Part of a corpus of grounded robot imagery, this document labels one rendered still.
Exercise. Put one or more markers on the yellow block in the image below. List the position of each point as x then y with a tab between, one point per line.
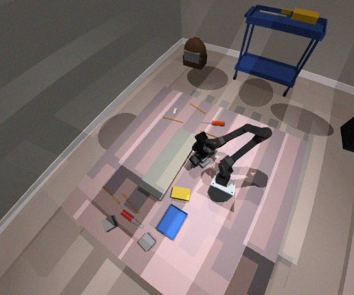
181	193

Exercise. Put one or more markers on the orange-handled awl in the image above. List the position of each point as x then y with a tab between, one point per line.
217	122

